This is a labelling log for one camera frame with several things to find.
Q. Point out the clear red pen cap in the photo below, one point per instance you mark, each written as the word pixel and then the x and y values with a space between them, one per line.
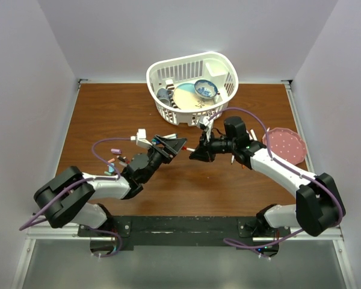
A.
pixel 124 164

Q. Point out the blue patterned bowl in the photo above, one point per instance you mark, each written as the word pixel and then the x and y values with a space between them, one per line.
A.
pixel 205 89

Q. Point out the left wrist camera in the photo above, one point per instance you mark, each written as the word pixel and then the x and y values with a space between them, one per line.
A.
pixel 140 139

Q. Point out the green marker pen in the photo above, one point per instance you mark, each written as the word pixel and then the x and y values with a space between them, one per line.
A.
pixel 170 136

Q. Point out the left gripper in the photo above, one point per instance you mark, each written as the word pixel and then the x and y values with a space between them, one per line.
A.
pixel 173 145

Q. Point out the red marker pen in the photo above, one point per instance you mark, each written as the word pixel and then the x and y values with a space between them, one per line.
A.
pixel 188 149

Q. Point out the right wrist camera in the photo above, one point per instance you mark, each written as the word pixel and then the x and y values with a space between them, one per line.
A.
pixel 205 124

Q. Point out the aluminium frame rail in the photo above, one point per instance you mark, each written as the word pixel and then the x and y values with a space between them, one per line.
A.
pixel 43 231

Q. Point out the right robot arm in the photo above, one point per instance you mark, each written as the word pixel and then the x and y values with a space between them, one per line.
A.
pixel 318 205

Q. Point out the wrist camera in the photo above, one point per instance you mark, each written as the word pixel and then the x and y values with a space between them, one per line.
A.
pixel 205 124
pixel 140 139

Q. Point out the pink purple highlighter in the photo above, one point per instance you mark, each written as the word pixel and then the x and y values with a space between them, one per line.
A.
pixel 252 134

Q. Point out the pink dotted plate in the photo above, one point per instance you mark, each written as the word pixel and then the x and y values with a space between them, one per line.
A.
pixel 286 144

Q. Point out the cream and blue plate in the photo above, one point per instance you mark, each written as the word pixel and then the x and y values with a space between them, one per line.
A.
pixel 186 98

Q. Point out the grey mug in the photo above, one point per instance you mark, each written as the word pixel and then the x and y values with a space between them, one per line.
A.
pixel 165 96

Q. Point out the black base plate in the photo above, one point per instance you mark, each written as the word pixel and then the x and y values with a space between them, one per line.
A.
pixel 189 231

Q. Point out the white plastic basket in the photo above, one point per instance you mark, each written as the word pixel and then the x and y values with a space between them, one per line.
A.
pixel 212 66

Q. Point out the blue highlighter cap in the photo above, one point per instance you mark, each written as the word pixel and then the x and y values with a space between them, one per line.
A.
pixel 111 168

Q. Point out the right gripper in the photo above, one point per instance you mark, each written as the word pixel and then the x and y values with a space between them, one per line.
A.
pixel 204 151

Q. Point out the striped cup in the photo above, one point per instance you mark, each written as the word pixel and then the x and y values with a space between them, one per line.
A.
pixel 169 85

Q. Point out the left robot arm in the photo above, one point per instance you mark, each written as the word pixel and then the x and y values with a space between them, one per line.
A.
pixel 66 198

